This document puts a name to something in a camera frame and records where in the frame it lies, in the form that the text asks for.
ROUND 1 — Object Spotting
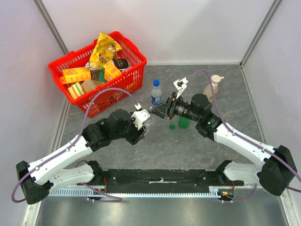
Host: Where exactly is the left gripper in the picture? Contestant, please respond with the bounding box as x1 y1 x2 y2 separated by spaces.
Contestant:
112 112 147 145

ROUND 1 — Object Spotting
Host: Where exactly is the clear Pocari Sweat bottle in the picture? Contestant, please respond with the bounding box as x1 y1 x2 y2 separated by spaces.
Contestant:
143 109 155 135

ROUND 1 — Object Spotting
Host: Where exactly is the blue cap drink bottle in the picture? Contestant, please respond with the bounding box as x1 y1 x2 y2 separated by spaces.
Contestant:
151 80 162 105

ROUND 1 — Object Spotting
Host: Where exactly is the green bottle cap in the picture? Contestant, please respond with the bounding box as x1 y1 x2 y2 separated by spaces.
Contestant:
169 124 175 130

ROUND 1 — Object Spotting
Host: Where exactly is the green plastic bottle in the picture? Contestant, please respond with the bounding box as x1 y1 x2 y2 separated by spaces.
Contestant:
178 117 190 129

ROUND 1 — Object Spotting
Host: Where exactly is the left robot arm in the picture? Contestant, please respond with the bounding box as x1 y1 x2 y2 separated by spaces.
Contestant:
16 109 150 205

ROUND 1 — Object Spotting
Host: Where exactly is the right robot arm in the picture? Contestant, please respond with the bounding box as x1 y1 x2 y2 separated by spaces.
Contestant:
149 94 298 196

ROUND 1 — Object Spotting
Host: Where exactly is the beige pump dispenser bottle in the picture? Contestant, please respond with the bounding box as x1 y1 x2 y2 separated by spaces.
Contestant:
203 75 224 103

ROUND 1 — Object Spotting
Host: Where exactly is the red plastic shopping basket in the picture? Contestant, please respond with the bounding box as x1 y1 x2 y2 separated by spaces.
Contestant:
48 31 148 118

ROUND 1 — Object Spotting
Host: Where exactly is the dark round can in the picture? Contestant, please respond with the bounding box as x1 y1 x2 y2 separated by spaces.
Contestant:
110 58 130 71

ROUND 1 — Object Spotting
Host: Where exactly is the orange snack box right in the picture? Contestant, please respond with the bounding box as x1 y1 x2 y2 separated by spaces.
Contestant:
103 61 122 81

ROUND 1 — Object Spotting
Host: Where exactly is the orange snack box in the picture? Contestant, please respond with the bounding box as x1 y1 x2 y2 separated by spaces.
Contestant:
103 61 122 81
60 67 91 84

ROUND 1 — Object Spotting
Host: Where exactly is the brown wooden block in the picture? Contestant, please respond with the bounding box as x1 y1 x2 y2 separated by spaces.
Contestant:
81 80 105 93

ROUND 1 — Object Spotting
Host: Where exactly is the striped sponge block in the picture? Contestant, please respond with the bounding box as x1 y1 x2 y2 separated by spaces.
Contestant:
68 82 85 100

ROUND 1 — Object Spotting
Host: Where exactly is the yellow snack bag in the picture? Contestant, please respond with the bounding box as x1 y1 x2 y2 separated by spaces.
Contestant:
88 32 122 70

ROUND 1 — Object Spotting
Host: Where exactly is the orange snack box left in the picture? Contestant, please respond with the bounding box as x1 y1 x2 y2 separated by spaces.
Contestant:
60 67 91 84

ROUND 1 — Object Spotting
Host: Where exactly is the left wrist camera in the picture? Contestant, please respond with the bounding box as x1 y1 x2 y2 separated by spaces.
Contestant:
131 103 150 130

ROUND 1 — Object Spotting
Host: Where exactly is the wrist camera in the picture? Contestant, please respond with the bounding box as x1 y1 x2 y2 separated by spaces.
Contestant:
131 103 150 130
173 77 189 99

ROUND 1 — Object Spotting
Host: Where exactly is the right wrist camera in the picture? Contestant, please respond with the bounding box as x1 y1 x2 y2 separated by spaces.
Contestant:
173 77 189 99

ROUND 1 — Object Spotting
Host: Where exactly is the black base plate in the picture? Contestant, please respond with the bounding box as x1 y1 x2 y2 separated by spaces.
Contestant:
103 168 226 194

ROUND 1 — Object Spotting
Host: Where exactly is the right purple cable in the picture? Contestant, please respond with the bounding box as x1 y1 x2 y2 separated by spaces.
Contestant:
187 69 301 203

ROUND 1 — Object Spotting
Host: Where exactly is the purple cable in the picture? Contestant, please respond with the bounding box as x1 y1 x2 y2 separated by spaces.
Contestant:
187 69 301 203
11 87 143 203

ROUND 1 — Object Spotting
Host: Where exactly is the white cable duct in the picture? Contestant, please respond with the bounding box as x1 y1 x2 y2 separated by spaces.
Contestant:
49 186 230 199

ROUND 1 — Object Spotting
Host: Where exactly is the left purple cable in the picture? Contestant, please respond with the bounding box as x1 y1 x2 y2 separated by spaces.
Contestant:
11 87 143 203

